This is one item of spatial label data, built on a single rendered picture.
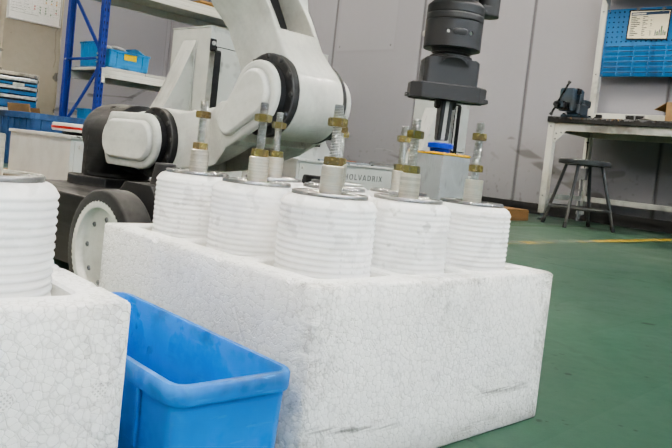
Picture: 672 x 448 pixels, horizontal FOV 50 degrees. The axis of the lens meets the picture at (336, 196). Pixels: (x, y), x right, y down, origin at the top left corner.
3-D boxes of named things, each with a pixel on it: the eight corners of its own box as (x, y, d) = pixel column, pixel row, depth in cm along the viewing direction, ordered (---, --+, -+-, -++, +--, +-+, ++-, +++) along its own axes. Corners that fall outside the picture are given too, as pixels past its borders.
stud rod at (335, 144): (324, 180, 71) (332, 104, 71) (333, 181, 71) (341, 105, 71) (329, 181, 70) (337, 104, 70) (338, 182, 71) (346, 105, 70)
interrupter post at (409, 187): (400, 203, 78) (403, 172, 77) (394, 201, 80) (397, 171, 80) (421, 205, 78) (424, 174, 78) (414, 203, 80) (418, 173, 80)
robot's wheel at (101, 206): (61, 299, 122) (71, 182, 121) (89, 298, 126) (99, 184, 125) (121, 328, 108) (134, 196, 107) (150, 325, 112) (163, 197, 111)
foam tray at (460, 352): (90, 366, 89) (103, 221, 88) (321, 336, 116) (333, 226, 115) (293, 496, 61) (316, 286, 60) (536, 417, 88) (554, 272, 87)
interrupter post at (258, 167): (259, 187, 78) (262, 157, 78) (241, 185, 79) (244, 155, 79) (271, 187, 80) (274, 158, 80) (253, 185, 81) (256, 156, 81)
